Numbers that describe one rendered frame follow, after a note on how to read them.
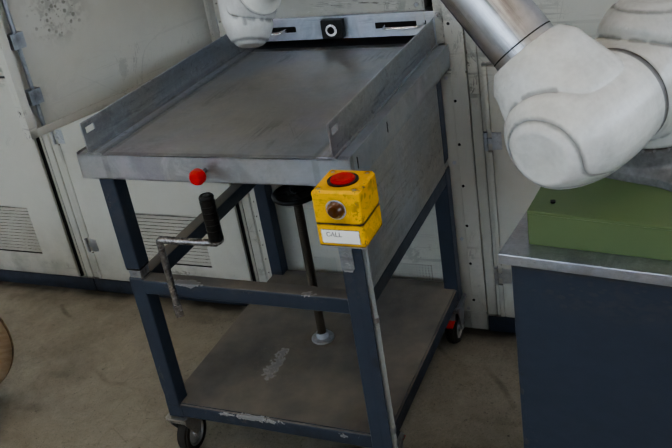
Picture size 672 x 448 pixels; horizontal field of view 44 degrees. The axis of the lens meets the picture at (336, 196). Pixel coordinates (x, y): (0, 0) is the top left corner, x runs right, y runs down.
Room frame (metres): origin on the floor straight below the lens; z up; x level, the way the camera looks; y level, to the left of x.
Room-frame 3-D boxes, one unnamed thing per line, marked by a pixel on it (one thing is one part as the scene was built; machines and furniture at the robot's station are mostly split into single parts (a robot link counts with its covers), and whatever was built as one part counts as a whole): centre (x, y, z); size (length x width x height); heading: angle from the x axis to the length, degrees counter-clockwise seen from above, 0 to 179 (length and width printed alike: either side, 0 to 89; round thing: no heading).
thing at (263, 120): (1.81, 0.09, 0.82); 0.68 x 0.62 x 0.06; 154
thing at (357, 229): (1.17, -0.01, 0.85); 0.08 x 0.08 x 0.10; 64
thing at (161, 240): (1.52, 0.31, 0.62); 0.17 x 0.03 x 0.30; 65
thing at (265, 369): (1.81, 0.09, 0.46); 0.64 x 0.58 x 0.66; 154
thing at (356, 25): (2.17, -0.08, 0.89); 0.54 x 0.05 x 0.06; 64
